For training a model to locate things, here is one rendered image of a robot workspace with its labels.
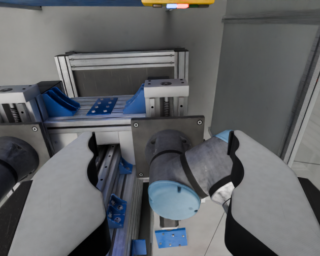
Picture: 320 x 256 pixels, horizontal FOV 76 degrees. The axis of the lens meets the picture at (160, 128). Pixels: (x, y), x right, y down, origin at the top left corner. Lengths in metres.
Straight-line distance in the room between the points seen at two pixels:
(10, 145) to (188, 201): 0.53
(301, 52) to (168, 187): 0.60
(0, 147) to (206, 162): 0.58
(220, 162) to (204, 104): 1.33
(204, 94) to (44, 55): 1.24
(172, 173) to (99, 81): 1.10
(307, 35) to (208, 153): 0.51
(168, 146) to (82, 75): 1.04
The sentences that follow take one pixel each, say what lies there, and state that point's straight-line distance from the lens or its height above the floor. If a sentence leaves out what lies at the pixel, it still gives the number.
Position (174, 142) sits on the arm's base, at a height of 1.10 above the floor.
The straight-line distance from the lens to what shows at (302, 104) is 0.78.
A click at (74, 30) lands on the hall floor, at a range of 1.69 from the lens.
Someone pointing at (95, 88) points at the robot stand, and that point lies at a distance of 1.50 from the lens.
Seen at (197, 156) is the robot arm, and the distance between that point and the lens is 0.47.
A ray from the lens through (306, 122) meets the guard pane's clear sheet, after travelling 0.79.
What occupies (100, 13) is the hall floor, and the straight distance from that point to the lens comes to 1.63.
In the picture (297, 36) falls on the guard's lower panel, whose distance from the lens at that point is 0.85.
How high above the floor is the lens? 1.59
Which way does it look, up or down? 63 degrees down
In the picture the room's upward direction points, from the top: 178 degrees clockwise
